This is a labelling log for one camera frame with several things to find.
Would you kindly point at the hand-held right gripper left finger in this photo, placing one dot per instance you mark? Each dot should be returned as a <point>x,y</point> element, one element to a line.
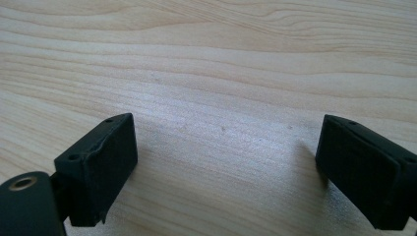
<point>98,173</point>

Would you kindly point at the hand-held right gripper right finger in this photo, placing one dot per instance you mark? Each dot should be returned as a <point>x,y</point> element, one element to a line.
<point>367,173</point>

